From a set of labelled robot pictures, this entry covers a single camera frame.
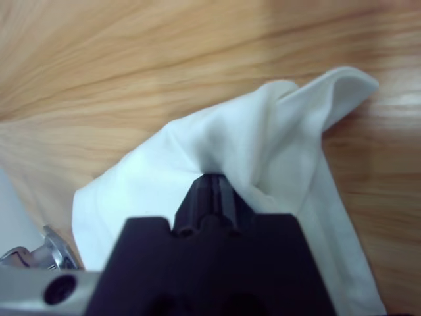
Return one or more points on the white t-shirt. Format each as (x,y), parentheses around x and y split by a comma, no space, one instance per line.
(263,131)

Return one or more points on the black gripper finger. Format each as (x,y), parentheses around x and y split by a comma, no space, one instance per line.
(194,204)
(232,207)

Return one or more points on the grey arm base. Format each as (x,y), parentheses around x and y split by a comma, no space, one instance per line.
(54,247)

